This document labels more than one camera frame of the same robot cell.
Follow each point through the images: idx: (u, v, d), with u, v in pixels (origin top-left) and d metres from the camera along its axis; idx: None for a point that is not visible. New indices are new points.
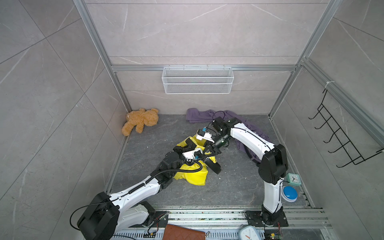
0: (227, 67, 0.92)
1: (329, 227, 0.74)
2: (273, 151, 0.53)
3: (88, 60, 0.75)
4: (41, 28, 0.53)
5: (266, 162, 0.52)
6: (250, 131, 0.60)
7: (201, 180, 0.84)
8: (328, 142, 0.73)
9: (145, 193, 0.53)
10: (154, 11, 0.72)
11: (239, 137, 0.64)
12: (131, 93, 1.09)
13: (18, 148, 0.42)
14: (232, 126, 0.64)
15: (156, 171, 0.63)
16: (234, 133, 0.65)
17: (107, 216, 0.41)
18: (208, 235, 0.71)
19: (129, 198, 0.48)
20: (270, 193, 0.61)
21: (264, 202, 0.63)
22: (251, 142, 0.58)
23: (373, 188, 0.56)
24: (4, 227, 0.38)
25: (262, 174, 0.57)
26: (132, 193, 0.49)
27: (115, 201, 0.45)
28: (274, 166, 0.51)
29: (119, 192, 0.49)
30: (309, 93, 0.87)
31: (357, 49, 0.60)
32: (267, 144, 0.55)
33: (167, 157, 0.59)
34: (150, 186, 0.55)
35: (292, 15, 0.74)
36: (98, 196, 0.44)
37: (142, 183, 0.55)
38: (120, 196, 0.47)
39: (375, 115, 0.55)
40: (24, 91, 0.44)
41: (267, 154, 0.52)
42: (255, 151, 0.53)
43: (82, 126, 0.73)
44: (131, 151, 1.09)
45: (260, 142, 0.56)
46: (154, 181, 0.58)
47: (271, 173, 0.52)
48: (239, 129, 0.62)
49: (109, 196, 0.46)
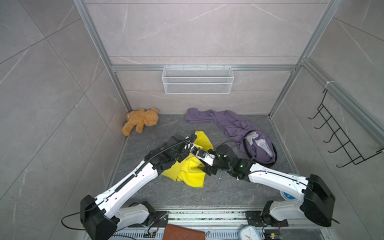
0: (227, 67, 0.92)
1: (329, 227, 0.74)
2: (309, 185, 0.45)
3: (88, 60, 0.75)
4: (41, 28, 0.53)
5: (312, 204, 0.42)
6: (271, 172, 0.53)
7: (199, 182, 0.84)
8: (328, 142, 0.73)
9: (140, 183, 0.46)
10: (154, 11, 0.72)
11: (261, 180, 0.55)
12: (131, 93, 1.09)
13: (18, 148, 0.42)
14: (248, 171, 0.56)
15: (155, 150, 0.53)
16: (253, 178, 0.56)
17: (95, 222, 0.38)
18: (208, 235, 0.71)
19: (117, 197, 0.42)
20: (290, 213, 0.56)
21: (272, 210, 0.65)
22: (279, 183, 0.50)
23: (373, 188, 0.56)
24: (4, 227, 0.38)
25: (313, 219, 0.46)
26: (120, 191, 0.43)
27: (101, 204, 0.41)
28: (323, 206, 0.41)
29: (106, 191, 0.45)
30: (309, 93, 0.87)
31: (357, 49, 0.60)
32: (299, 181, 0.47)
33: (177, 136, 0.54)
34: (142, 175, 0.47)
35: (292, 15, 0.74)
36: (84, 200, 0.41)
37: (132, 174, 0.47)
38: (107, 197, 0.42)
39: (375, 115, 0.56)
40: (25, 91, 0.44)
41: (307, 195, 0.43)
42: (288, 191, 0.49)
43: (82, 126, 0.73)
44: (131, 151, 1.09)
45: (289, 180, 0.48)
46: (148, 167, 0.49)
47: (323, 216, 0.42)
48: (259, 173, 0.54)
49: (94, 200, 0.42)
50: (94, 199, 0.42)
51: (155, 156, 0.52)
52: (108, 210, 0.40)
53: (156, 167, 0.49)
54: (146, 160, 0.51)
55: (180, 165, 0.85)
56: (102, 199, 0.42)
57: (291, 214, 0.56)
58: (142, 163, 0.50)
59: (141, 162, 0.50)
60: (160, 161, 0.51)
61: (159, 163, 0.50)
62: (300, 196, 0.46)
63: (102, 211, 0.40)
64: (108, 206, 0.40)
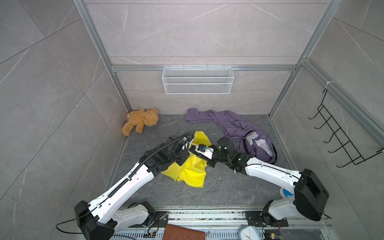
0: (227, 67, 0.92)
1: (329, 227, 0.74)
2: (302, 179, 0.46)
3: (88, 60, 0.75)
4: (41, 28, 0.53)
5: (301, 196, 0.44)
6: (267, 165, 0.55)
7: (200, 182, 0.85)
8: (328, 142, 0.73)
9: (135, 187, 0.45)
10: (154, 11, 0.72)
11: (256, 173, 0.57)
12: (131, 93, 1.09)
13: (18, 148, 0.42)
14: (245, 164, 0.59)
15: (150, 151, 0.51)
16: (250, 171, 0.59)
17: (88, 229, 0.37)
18: (208, 235, 0.71)
19: (111, 203, 0.41)
20: (286, 210, 0.57)
21: (270, 209, 0.66)
22: (273, 175, 0.51)
23: (373, 188, 0.56)
24: (4, 227, 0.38)
25: (304, 211, 0.46)
26: (114, 196, 0.42)
27: (94, 210, 0.40)
28: (312, 198, 0.42)
29: (100, 196, 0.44)
30: (309, 93, 0.87)
31: (357, 49, 0.60)
32: (292, 174, 0.48)
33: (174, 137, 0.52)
34: (136, 178, 0.45)
35: (292, 15, 0.74)
36: (78, 205, 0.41)
37: (126, 178, 0.45)
38: (100, 203, 0.41)
39: (375, 115, 0.55)
40: (24, 91, 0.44)
41: (298, 186, 0.45)
42: (282, 185, 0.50)
43: (82, 126, 0.73)
44: (132, 151, 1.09)
45: (282, 173, 0.50)
46: (142, 170, 0.47)
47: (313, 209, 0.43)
48: (255, 165, 0.57)
49: (87, 206, 0.41)
50: (87, 205, 0.42)
51: (150, 158, 0.49)
52: (101, 216, 0.39)
53: (151, 170, 0.47)
54: (141, 162, 0.48)
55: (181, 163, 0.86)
56: (95, 205, 0.41)
57: (288, 211, 0.56)
58: (137, 166, 0.48)
59: (136, 165, 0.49)
60: (155, 162, 0.48)
61: (154, 165, 0.48)
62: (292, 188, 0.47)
63: (95, 218, 0.39)
64: (101, 212, 0.40)
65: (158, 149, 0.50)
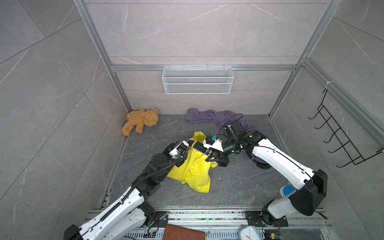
0: (227, 67, 0.92)
1: (329, 227, 0.74)
2: (314, 178, 0.43)
3: (88, 60, 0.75)
4: (40, 28, 0.52)
5: (305, 195, 0.43)
6: (280, 152, 0.50)
7: (204, 188, 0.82)
8: (328, 142, 0.73)
9: (127, 210, 0.49)
10: (154, 11, 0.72)
11: (265, 157, 0.53)
12: (131, 93, 1.09)
13: (18, 148, 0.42)
14: (256, 143, 0.53)
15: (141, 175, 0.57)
16: (258, 151, 0.54)
17: None
18: (208, 235, 0.71)
19: (102, 226, 0.43)
20: (284, 207, 0.57)
21: (269, 206, 0.67)
22: (283, 166, 0.48)
23: (373, 188, 0.56)
24: (4, 227, 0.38)
25: (298, 205, 0.48)
26: (106, 219, 0.45)
27: (85, 234, 0.42)
28: (317, 197, 0.40)
29: (92, 220, 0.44)
30: (309, 93, 0.87)
31: (357, 49, 0.60)
32: (305, 171, 0.45)
33: (154, 160, 0.52)
34: (128, 202, 0.49)
35: (292, 15, 0.74)
36: (69, 229, 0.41)
37: (118, 202, 0.49)
38: (92, 226, 0.43)
39: (375, 115, 0.55)
40: (25, 91, 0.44)
41: (308, 185, 0.43)
42: (289, 177, 0.48)
43: (82, 126, 0.73)
44: (132, 151, 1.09)
45: (295, 167, 0.46)
46: (134, 194, 0.51)
47: (309, 206, 0.44)
48: (266, 148, 0.51)
49: (78, 229, 0.42)
50: (79, 228, 0.43)
51: (142, 182, 0.54)
52: None
53: (143, 193, 0.51)
54: (132, 187, 0.52)
55: (189, 164, 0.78)
56: (86, 229, 0.42)
57: (285, 208, 0.57)
58: (129, 189, 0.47)
59: (128, 188, 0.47)
60: (147, 187, 0.53)
61: (146, 190, 0.52)
62: (299, 184, 0.45)
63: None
64: (92, 235, 0.41)
65: (148, 175, 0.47)
